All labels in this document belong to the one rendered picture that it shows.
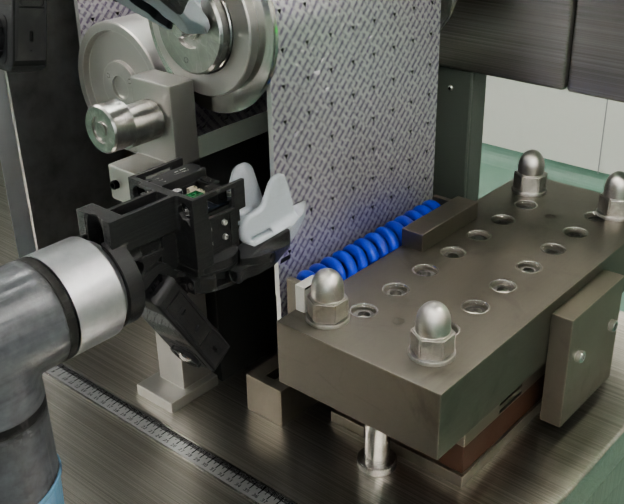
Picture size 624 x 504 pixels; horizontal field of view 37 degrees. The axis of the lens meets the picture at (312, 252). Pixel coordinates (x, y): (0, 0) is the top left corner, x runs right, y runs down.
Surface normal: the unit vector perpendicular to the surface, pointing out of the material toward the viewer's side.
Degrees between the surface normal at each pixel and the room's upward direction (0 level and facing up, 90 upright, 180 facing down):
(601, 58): 90
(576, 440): 0
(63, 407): 0
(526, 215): 0
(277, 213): 90
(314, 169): 90
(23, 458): 89
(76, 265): 31
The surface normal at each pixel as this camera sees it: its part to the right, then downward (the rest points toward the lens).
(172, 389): -0.02, -0.89
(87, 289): 0.65, -0.18
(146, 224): 0.75, 0.29
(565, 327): -0.66, 0.36
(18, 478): 0.58, 0.36
